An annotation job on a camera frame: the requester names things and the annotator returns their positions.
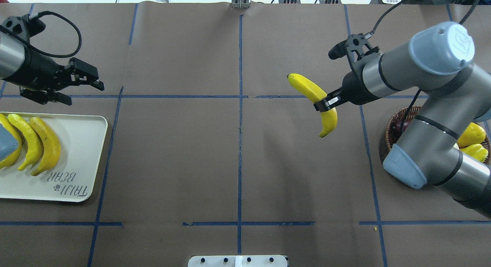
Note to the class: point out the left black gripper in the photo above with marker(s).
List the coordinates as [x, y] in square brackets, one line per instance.
[37, 72]

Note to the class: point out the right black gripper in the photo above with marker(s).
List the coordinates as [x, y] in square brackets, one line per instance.
[355, 89]

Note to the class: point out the yellow banana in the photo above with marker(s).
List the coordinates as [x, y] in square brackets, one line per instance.
[329, 119]

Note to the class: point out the yellow banana moved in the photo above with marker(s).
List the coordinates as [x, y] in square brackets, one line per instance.
[10, 143]
[51, 146]
[34, 146]

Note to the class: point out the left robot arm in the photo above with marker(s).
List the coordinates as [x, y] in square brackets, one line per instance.
[8, 44]

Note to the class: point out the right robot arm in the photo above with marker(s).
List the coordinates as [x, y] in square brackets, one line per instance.
[439, 62]

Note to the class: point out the brown wicker basket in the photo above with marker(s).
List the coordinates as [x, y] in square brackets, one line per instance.
[391, 136]

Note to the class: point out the dark red apple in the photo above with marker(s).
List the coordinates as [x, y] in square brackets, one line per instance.
[402, 127]

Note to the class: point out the white bear tray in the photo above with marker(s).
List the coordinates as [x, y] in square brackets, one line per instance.
[82, 138]

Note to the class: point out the yellow pepper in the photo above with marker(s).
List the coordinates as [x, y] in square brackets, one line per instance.
[473, 134]

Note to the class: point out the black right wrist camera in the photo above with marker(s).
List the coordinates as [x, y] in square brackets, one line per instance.
[358, 51]

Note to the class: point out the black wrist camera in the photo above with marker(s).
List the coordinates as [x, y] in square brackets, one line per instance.
[22, 27]
[358, 51]

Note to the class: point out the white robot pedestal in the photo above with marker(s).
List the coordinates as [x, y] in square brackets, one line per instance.
[239, 261]

